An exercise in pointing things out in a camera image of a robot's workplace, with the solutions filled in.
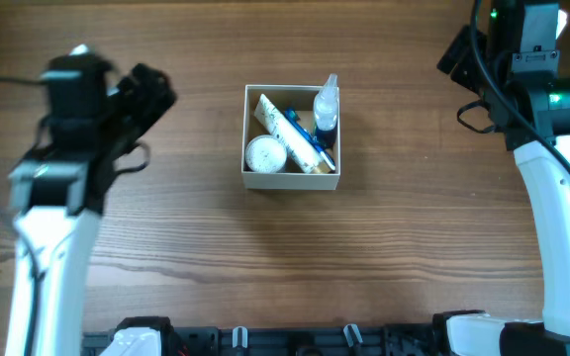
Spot clear spray bottle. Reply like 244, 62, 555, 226
313, 73, 339, 148

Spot blue white toothbrush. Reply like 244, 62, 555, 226
284, 107, 335, 173

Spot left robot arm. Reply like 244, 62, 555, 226
5, 52, 177, 355

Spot white leaf-print tube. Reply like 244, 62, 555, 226
254, 94, 333, 174

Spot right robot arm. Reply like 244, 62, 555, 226
432, 1, 570, 355

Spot cotton swab tub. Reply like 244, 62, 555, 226
244, 134, 288, 174

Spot black right camera cable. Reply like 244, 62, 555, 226
455, 0, 570, 233

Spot white cardboard box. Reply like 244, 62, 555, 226
240, 84, 342, 191

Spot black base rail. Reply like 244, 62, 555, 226
81, 315, 444, 356

